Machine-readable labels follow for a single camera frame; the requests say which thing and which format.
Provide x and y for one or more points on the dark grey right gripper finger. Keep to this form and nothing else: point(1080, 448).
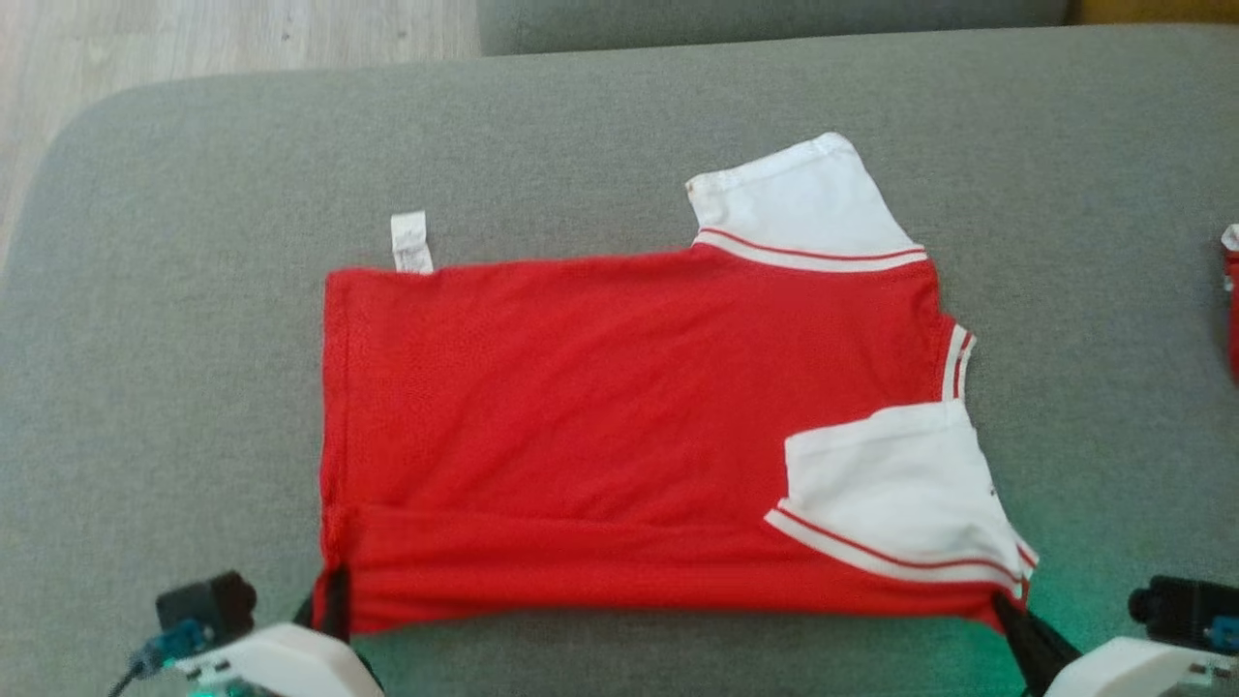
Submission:
point(1036, 644)

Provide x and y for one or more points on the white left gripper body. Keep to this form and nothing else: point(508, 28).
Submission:
point(281, 663)

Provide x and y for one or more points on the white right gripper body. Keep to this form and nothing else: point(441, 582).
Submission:
point(1142, 673)

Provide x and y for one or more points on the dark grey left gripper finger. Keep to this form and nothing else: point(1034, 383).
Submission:
point(336, 600)

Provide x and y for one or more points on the red jersey with white sleeves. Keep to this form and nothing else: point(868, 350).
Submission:
point(600, 416)

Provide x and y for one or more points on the large grey fabric sofa seat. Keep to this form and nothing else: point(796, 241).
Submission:
point(194, 387)

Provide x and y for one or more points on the red jersey with black numbers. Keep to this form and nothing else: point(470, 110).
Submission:
point(1231, 310)

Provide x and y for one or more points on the yellow sofa backrest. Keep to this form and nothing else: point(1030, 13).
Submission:
point(1162, 10)

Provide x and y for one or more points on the grey sofa seat cushion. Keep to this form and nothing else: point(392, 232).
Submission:
point(774, 19)

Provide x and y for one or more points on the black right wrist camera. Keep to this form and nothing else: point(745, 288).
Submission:
point(1186, 605)

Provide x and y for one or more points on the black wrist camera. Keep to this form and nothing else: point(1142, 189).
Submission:
point(1186, 605)
point(208, 600)

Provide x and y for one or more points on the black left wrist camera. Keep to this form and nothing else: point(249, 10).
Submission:
point(208, 600)

